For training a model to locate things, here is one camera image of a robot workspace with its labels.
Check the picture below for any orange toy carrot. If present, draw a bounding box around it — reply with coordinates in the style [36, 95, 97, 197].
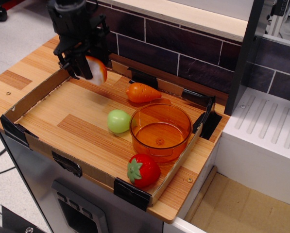
[125, 83, 162, 103]

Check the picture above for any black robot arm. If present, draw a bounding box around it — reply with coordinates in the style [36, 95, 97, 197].
[47, 0, 110, 85]

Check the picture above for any red toy strawberry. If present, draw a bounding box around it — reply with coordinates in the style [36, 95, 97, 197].
[127, 154, 161, 187]

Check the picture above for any green toy fruit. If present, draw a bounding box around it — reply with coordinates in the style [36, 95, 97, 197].
[107, 109, 131, 133]

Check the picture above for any orange transparent plastic pot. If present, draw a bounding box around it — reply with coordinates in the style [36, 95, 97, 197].
[129, 99, 192, 163]

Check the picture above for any cardboard fence with black tape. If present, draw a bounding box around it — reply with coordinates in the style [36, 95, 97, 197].
[1, 50, 229, 219]

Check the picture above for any grey toy oven front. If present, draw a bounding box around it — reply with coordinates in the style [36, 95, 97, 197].
[51, 181, 109, 233]

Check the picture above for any white and orange toy sushi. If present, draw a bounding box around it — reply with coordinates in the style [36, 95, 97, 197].
[86, 56, 107, 85]

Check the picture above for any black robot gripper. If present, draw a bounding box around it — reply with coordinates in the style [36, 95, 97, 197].
[47, 2, 110, 80]

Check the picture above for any white toy sink drainboard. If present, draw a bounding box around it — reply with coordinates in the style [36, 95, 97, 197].
[215, 88, 290, 204]

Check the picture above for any dark grey vertical post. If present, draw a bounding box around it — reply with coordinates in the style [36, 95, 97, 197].
[224, 0, 264, 116]

